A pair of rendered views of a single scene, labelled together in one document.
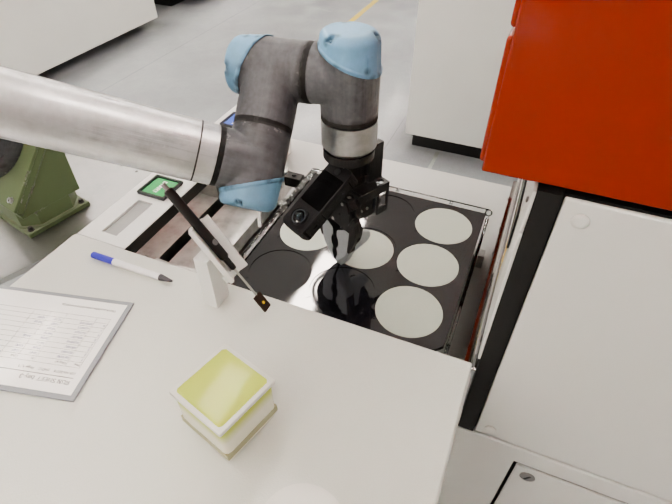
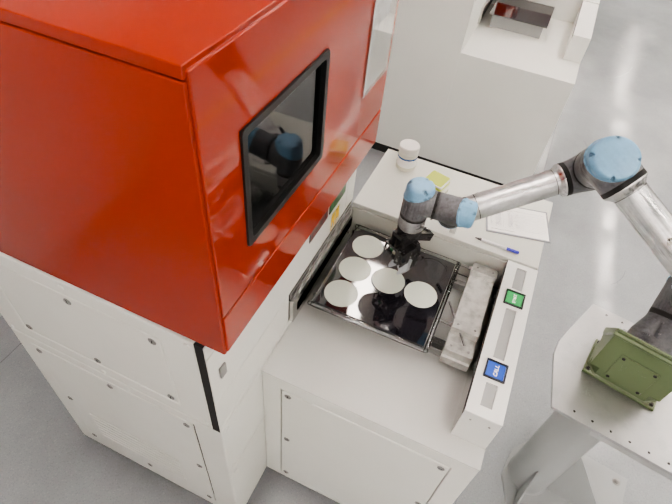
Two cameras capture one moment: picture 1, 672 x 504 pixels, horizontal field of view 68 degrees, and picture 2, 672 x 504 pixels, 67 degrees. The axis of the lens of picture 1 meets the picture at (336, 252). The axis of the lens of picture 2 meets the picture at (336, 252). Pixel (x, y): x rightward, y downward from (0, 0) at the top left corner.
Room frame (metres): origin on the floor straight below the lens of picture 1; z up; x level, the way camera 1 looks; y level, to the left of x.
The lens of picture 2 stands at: (1.62, -0.28, 2.10)
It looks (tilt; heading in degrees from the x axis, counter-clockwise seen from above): 47 degrees down; 176
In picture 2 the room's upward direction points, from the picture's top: 7 degrees clockwise
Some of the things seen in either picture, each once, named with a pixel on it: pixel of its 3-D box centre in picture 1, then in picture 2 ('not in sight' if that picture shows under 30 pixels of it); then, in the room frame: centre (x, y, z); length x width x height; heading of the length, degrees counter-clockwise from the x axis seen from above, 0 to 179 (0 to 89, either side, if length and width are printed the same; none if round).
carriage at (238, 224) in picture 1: (229, 229); (469, 316); (0.71, 0.20, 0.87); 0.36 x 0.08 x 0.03; 157
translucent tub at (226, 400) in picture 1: (227, 402); (435, 186); (0.27, 0.11, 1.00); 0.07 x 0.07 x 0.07; 52
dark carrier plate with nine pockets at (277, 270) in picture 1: (365, 248); (387, 281); (0.62, -0.05, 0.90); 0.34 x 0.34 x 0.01; 67
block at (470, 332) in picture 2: not in sight; (465, 330); (0.78, 0.17, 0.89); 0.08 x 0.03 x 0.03; 67
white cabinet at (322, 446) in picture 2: not in sight; (400, 358); (0.59, 0.08, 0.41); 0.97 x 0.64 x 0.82; 157
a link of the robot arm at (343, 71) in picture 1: (347, 75); (418, 200); (0.60, -0.01, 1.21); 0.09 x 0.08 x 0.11; 73
